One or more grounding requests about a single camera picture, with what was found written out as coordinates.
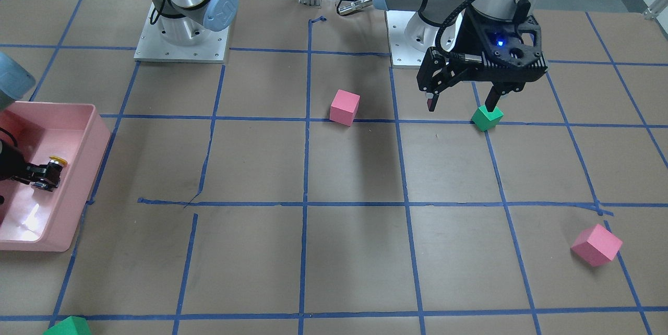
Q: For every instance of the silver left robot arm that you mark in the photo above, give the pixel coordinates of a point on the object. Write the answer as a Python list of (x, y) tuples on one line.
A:
[(438, 10)]

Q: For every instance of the pink plastic bin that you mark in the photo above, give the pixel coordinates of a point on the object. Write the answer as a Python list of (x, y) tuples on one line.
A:
[(51, 153)]

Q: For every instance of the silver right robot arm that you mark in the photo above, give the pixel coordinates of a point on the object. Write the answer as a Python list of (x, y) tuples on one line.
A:
[(212, 15)]

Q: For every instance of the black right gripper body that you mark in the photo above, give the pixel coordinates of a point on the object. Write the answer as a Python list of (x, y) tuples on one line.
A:
[(11, 162)]

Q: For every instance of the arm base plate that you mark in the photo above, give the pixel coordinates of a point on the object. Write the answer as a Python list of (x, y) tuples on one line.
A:
[(409, 37), (181, 41)]

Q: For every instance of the green cube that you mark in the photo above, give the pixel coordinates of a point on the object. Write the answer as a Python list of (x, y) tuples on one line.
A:
[(72, 325), (484, 119)]

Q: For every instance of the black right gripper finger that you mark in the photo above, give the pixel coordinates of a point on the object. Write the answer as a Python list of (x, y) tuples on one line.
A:
[(53, 169), (44, 184)]

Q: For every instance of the pink cube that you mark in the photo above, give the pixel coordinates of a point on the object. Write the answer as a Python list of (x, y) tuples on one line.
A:
[(344, 107), (596, 245)]

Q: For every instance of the yellow push button switch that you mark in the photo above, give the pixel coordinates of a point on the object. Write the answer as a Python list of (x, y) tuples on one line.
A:
[(59, 161)]

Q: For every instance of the green cube at bottom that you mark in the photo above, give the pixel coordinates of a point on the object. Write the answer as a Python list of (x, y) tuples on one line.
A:
[(72, 325)]

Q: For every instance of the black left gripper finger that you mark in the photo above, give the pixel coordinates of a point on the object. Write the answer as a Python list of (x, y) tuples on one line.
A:
[(431, 101), (493, 98)]

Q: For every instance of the pink cube near centre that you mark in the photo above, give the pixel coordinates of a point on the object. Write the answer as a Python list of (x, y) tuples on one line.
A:
[(344, 107)]

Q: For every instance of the silver cable connector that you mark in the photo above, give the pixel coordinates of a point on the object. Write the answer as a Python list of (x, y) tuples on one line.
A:
[(353, 7)]

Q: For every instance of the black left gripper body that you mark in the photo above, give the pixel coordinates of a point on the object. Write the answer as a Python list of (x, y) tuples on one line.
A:
[(470, 37)]

